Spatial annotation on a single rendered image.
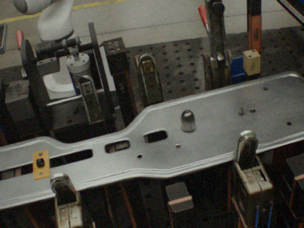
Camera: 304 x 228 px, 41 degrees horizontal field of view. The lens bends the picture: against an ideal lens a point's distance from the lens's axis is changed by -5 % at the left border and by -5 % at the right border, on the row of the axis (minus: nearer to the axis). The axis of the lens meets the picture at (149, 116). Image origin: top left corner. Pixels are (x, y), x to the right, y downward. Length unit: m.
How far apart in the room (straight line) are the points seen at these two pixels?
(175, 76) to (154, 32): 1.66
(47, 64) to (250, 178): 0.51
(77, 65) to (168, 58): 0.72
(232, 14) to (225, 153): 2.56
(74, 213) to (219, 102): 0.44
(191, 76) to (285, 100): 0.64
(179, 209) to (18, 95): 0.48
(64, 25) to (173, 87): 0.46
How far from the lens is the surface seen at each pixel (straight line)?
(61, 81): 1.49
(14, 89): 1.07
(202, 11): 1.08
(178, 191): 0.84
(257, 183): 0.78
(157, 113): 0.99
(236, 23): 3.27
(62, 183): 0.77
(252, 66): 1.05
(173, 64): 1.65
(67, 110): 1.12
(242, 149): 0.77
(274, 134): 0.93
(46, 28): 1.38
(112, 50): 1.02
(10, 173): 0.99
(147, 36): 3.20
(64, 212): 0.80
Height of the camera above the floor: 1.66
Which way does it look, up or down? 42 degrees down
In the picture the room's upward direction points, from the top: 11 degrees counter-clockwise
